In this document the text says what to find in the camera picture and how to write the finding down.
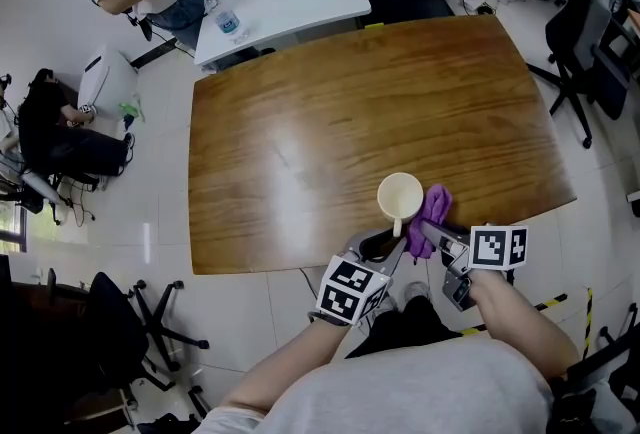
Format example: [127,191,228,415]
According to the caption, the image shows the yellow black floor tape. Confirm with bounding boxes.
[459,286,596,361]

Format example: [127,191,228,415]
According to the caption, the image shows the person's left shoe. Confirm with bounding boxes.
[370,292,400,326]

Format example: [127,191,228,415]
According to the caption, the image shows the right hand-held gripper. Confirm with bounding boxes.
[418,218,530,313]

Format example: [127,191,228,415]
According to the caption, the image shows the green plastic item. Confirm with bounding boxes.
[118,93,147,124]

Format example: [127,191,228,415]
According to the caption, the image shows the white power strip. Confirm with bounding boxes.
[462,0,497,17]

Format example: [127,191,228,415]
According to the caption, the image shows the person's right shoe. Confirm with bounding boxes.
[402,281,432,309]

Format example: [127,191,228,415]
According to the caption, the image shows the purple towel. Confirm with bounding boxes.
[403,183,454,261]

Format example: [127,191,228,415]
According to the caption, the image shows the person's shoe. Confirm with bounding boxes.
[402,281,432,309]
[370,292,400,326]

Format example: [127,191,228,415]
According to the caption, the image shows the person's black-trousered legs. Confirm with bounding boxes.
[344,295,464,361]

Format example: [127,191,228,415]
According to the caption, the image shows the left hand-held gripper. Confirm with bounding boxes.
[313,227,409,326]

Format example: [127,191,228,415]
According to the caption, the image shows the black office chair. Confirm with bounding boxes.
[562,302,640,434]
[526,0,640,151]
[84,270,211,393]

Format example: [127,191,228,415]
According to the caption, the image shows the person's torso in light shirt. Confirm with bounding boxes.
[192,335,556,434]

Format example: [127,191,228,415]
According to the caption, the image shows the clear water bottle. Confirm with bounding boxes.
[199,0,242,42]

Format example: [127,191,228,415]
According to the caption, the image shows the person's left forearm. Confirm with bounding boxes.
[219,314,351,418]

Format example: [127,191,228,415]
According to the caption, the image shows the person's right forearm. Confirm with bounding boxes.
[469,267,581,378]

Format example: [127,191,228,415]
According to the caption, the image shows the white mug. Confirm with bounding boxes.
[376,171,427,240]

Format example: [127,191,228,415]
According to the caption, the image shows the white air purifier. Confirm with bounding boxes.
[78,45,141,119]

